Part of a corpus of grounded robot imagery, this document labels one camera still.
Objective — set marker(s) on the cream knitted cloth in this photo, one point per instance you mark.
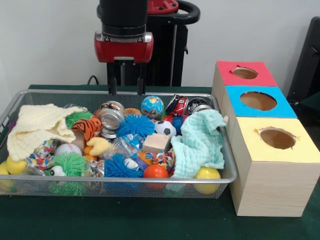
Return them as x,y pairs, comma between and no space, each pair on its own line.
37,125

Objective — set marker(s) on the globe print ball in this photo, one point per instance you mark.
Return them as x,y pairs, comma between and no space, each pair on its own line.
152,107

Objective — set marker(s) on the green fuzzy toy with eyes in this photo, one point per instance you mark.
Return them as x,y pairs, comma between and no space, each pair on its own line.
70,165

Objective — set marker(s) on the small soccer ball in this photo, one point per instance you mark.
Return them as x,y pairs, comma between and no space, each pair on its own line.
165,129

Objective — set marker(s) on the multicolour confetti cloth toy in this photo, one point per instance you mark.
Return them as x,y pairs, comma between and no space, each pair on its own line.
41,155

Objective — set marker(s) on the orange ball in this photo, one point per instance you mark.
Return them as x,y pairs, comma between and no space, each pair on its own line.
155,171

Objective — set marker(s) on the shallow clear mesh bin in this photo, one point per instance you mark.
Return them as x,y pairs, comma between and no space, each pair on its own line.
150,192

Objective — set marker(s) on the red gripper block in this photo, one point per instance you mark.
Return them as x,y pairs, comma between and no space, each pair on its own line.
124,49

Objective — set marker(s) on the blue spiky rubber ball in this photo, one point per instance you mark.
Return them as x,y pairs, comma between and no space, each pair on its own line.
135,126

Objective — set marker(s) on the mint green cloth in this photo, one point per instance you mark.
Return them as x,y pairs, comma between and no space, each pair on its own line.
200,142

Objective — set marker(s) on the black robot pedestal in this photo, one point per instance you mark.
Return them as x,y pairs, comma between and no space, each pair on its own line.
167,50

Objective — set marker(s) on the dark green table cloth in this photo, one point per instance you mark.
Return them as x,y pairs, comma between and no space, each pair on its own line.
125,220

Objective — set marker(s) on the yellow ball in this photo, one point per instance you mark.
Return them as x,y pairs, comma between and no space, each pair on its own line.
206,174

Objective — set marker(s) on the wooden box with three holes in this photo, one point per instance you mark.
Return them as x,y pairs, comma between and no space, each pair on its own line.
272,180

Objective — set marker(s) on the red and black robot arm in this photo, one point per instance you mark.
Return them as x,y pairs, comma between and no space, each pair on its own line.
122,15

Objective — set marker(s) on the tiger plush toy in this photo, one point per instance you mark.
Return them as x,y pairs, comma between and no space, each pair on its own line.
87,127

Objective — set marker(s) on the small baseball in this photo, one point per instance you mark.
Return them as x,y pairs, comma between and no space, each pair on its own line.
67,149

